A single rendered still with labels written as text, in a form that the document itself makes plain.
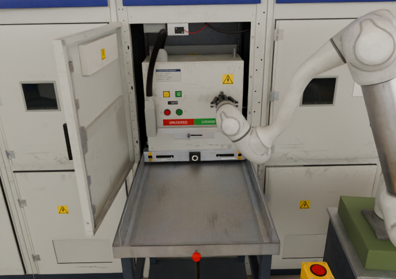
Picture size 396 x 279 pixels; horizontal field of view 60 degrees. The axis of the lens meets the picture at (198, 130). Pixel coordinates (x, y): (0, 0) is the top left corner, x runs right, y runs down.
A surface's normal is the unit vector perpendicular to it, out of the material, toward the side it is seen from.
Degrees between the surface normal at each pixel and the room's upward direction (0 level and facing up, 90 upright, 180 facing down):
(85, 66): 90
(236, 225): 0
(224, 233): 0
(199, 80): 90
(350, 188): 90
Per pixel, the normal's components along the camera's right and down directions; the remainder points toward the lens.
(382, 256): -0.09, 0.38
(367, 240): 0.00, -0.92
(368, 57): -0.34, 0.20
